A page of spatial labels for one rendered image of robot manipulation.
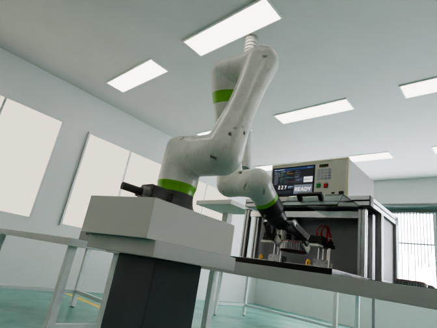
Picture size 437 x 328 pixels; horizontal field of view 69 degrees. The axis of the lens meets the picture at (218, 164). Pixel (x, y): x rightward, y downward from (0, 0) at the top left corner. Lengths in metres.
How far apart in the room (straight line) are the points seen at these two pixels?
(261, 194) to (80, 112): 5.22
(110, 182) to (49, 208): 1.13
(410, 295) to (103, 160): 5.56
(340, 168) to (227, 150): 0.88
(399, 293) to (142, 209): 0.75
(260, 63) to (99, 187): 5.18
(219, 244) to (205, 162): 0.25
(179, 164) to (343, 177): 0.91
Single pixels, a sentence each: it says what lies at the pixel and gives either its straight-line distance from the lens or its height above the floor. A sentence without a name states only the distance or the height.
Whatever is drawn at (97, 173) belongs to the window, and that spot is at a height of 1.97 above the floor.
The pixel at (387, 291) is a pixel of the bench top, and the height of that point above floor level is 0.72.
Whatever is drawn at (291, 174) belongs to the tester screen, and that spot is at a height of 1.25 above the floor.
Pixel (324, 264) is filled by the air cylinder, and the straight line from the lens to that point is 1.57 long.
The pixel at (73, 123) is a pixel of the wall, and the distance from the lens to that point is 6.00.
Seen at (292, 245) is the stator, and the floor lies 0.84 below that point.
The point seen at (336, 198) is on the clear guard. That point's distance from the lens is 1.33.
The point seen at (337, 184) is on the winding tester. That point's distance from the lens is 1.63.
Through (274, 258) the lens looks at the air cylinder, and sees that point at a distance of 1.70.
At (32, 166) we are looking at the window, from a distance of 5.66.
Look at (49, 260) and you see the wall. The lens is 5.79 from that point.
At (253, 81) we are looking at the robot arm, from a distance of 1.06.
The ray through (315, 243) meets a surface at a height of 0.89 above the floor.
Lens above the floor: 0.71
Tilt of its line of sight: 18 degrees up
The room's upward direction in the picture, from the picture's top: 10 degrees clockwise
